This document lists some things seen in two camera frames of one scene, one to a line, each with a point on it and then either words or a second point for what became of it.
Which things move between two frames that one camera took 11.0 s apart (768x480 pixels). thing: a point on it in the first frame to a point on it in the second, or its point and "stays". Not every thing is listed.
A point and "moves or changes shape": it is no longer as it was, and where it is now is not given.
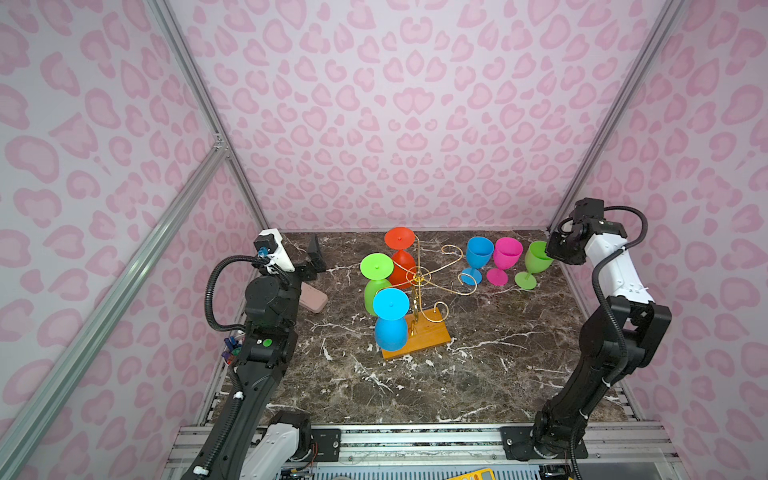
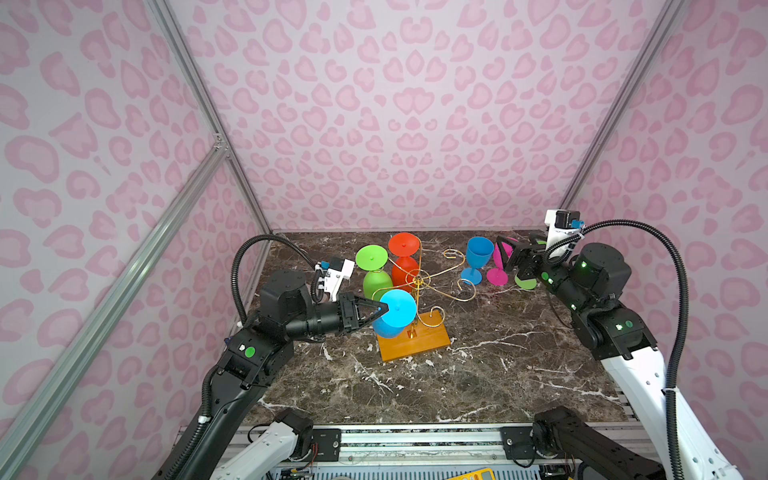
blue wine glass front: x=390 y=328 moves or changes shape
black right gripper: x=552 y=250 to x=536 y=254
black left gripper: x=307 y=274 to x=349 y=311
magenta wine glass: x=507 y=254 stays
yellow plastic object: x=474 y=475 stays
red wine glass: x=403 y=274 stays
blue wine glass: x=479 y=252 stays
